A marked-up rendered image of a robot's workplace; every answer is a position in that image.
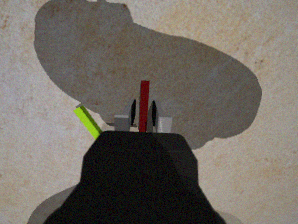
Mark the lime green rod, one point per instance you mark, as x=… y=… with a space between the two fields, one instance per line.
x=88 y=121

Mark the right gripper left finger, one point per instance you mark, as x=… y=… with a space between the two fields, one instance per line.
x=125 y=119

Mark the dark red rod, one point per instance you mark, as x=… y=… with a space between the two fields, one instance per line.
x=144 y=106

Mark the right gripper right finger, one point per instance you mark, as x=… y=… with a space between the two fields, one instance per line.
x=161 y=122

